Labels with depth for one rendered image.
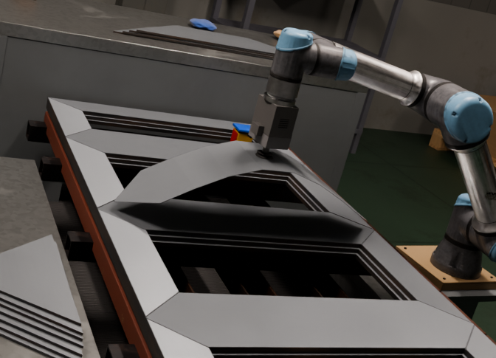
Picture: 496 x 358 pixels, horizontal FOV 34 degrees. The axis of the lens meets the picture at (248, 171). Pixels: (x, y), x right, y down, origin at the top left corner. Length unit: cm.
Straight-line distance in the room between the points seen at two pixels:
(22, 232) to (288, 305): 65
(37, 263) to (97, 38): 104
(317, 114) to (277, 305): 137
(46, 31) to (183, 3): 317
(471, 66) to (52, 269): 583
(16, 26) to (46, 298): 113
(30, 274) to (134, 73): 111
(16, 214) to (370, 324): 86
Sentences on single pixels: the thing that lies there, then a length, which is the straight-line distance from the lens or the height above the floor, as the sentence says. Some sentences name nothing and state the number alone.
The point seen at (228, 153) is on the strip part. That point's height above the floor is 100.
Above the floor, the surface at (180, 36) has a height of 107.
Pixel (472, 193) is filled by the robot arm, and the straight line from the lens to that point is 221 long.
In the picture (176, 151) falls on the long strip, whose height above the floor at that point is 85.
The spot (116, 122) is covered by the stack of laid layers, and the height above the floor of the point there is 83.
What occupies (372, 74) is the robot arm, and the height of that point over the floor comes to 124.
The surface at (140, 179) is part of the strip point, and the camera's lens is 190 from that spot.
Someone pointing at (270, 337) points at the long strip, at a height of 85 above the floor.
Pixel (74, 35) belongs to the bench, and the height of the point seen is 104.
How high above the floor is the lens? 160
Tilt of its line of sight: 19 degrees down
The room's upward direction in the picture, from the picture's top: 15 degrees clockwise
